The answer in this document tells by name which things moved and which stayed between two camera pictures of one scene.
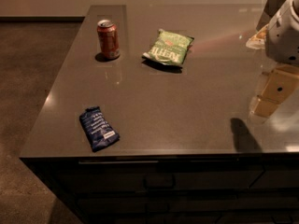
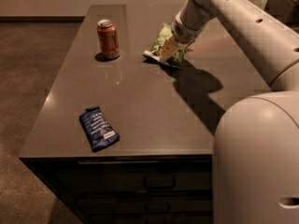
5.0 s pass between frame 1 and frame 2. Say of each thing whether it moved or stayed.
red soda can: stayed
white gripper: moved
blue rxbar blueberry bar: stayed
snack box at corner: stayed
